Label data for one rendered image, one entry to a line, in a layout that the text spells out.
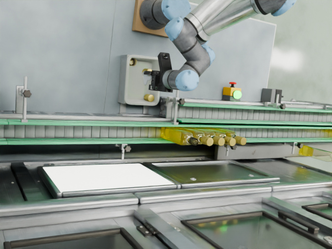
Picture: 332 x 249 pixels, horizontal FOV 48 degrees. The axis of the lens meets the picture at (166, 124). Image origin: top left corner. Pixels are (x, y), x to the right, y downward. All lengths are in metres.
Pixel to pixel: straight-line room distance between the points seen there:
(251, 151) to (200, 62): 0.84
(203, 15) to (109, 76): 0.60
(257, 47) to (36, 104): 1.23
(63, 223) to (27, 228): 0.10
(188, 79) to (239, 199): 0.46
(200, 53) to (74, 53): 0.60
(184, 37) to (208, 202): 0.57
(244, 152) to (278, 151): 0.24
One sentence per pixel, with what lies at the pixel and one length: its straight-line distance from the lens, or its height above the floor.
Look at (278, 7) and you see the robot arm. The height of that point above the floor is 1.33.
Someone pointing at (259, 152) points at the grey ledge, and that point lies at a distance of 2.13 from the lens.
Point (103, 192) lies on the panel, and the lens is 1.23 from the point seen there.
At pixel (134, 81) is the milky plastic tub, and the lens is 1.79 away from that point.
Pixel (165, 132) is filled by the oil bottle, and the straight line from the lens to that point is 1.71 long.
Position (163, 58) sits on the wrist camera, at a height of 1.06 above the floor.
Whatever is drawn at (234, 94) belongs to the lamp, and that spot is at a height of 0.84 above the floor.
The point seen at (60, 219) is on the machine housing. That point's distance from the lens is 1.09.
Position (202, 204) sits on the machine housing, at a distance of 1.28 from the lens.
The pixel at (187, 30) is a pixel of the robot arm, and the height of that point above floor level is 1.26.
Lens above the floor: 2.42
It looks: 61 degrees down
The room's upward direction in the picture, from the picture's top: 107 degrees clockwise
